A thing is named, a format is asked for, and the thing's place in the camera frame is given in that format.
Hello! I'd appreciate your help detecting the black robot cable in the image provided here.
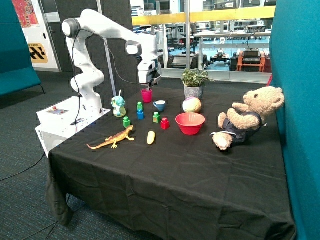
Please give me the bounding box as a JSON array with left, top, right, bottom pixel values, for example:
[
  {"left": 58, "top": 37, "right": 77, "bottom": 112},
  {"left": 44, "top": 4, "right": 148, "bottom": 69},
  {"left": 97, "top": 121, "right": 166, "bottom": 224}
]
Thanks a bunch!
[{"left": 70, "top": 28, "right": 151, "bottom": 127}]

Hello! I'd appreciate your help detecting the brown teddy bear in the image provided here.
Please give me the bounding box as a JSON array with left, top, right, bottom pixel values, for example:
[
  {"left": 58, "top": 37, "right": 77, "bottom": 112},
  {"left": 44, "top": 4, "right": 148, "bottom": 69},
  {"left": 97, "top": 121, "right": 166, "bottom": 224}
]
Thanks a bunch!
[{"left": 211, "top": 86, "right": 285, "bottom": 151}]

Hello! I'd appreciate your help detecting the pastel soft ball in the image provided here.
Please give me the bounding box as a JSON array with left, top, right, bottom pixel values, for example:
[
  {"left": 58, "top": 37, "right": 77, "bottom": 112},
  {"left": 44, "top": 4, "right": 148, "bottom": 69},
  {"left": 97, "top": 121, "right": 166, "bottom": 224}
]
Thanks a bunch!
[{"left": 182, "top": 97, "right": 202, "bottom": 113}]

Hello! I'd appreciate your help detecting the blue green sippy cup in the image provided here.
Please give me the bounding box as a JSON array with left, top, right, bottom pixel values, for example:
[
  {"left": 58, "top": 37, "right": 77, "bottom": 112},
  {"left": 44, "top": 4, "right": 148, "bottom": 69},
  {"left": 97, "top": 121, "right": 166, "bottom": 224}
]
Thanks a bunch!
[{"left": 111, "top": 90, "right": 127, "bottom": 118}]

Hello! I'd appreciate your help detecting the red plastic bowl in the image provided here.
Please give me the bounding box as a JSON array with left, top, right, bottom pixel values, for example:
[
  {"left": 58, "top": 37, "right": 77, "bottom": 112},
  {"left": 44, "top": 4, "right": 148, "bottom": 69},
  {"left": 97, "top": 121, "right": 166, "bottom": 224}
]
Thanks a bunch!
[{"left": 175, "top": 112, "right": 206, "bottom": 136}]

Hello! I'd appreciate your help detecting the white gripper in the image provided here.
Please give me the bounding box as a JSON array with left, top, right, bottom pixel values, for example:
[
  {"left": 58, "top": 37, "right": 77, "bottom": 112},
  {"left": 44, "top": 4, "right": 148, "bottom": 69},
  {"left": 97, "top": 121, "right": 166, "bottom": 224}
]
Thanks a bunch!
[{"left": 137, "top": 60, "right": 162, "bottom": 91}]

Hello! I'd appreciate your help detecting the red wall poster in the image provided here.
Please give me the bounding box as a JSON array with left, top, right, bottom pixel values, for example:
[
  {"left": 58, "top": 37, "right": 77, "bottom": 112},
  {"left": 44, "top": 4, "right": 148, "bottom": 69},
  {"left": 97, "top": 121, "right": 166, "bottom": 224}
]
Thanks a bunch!
[{"left": 12, "top": 0, "right": 40, "bottom": 28}]

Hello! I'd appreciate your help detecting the teal partition right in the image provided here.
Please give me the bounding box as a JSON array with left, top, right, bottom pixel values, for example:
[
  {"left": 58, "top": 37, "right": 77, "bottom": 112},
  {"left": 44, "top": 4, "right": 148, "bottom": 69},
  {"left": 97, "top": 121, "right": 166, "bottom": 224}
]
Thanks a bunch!
[{"left": 269, "top": 0, "right": 320, "bottom": 240}]

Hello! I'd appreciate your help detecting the orange equipment rack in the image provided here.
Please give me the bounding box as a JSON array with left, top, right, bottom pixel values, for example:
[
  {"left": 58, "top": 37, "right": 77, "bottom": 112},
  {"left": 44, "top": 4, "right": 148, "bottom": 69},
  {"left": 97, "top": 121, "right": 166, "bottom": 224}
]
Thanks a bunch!
[{"left": 236, "top": 48, "right": 266, "bottom": 73}]

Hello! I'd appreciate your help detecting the pink plastic cup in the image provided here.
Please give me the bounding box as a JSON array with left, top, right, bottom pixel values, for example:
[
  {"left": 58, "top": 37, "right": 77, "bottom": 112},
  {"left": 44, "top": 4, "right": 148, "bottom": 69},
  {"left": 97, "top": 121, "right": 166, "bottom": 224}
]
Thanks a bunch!
[{"left": 141, "top": 89, "right": 153, "bottom": 104}]

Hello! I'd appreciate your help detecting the black floor cable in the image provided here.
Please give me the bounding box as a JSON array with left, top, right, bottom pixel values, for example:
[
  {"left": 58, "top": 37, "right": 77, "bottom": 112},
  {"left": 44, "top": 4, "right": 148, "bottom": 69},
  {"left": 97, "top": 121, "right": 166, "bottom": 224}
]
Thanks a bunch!
[{"left": 0, "top": 152, "right": 46, "bottom": 182}]

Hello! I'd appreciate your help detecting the black tablecloth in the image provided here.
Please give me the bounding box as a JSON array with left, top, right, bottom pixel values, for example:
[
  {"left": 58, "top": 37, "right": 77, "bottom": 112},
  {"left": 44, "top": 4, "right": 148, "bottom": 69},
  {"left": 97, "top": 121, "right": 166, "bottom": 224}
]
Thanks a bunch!
[{"left": 46, "top": 88, "right": 297, "bottom": 240}]

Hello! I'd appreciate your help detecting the potted green plant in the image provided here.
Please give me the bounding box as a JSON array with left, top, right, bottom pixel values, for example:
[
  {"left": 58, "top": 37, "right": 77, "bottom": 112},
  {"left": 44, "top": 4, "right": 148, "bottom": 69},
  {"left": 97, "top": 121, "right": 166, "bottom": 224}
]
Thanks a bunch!
[{"left": 181, "top": 68, "right": 215, "bottom": 100}]

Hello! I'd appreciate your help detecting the red toy block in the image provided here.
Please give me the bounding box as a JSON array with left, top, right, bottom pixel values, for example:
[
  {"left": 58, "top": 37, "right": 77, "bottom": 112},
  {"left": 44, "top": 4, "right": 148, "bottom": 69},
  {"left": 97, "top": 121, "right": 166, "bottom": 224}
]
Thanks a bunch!
[{"left": 160, "top": 117, "right": 170, "bottom": 130}]

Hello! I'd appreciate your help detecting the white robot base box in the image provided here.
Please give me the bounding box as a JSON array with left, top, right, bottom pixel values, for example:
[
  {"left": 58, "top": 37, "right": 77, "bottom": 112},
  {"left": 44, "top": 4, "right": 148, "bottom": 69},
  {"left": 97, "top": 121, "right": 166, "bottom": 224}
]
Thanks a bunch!
[{"left": 35, "top": 96, "right": 111, "bottom": 156}]

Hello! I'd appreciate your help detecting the teal sofa left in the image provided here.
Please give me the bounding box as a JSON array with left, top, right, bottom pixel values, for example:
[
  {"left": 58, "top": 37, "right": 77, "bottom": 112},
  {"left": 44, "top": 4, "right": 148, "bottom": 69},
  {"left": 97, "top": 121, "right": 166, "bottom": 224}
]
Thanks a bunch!
[{"left": 0, "top": 0, "right": 42, "bottom": 97}]

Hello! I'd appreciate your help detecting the yellow toy corn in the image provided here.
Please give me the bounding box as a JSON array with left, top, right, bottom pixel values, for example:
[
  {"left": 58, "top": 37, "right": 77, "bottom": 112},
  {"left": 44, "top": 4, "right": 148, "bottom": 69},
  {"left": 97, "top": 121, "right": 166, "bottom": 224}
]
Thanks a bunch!
[{"left": 147, "top": 131, "right": 156, "bottom": 145}]

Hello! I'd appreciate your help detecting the white lab table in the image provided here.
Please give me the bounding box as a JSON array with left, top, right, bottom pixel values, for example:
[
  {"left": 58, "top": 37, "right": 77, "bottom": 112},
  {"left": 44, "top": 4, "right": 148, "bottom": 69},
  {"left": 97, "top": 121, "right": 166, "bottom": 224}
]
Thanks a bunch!
[{"left": 194, "top": 30, "right": 272, "bottom": 57}]

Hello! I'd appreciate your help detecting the blue toy block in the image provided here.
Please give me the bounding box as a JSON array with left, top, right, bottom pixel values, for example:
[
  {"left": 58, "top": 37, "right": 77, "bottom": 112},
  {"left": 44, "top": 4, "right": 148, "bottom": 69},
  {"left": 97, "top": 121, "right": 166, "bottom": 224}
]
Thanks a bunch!
[{"left": 137, "top": 109, "right": 145, "bottom": 120}]

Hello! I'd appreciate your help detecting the blue white teacup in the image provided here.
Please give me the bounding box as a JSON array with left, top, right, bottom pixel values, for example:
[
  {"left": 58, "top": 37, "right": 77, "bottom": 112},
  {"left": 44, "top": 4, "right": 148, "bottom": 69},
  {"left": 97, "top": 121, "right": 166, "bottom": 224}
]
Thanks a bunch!
[{"left": 153, "top": 100, "right": 167, "bottom": 112}]

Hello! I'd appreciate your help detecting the yellow black sign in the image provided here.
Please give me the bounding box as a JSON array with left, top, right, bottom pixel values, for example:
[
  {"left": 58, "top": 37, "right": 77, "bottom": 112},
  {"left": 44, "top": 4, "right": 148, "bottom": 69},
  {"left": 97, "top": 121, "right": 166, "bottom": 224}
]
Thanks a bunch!
[{"left": 28, "top": 43, "right": 48, "bottom": 64}]

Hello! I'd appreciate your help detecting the green block with yellow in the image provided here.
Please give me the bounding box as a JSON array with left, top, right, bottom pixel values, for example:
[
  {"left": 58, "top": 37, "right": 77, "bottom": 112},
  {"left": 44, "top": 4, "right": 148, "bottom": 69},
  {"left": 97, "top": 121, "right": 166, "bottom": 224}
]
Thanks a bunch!
[{"left": 152, "top": 111, "right": 161, "bottom": 124}]

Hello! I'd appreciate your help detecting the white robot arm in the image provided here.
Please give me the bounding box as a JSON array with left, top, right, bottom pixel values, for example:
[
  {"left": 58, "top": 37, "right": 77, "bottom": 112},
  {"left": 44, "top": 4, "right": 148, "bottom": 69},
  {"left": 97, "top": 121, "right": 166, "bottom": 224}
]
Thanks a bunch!
[{"left": 62, "top": 9, "right": 162, "bottom": 115}]

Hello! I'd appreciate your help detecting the orange toy lizard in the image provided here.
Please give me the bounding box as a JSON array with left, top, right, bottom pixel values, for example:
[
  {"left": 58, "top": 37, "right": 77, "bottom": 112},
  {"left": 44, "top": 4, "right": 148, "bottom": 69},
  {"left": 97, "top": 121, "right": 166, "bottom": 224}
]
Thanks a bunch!
[{"left": 85, "top": 125, "right": 135, "bottom": 150}]

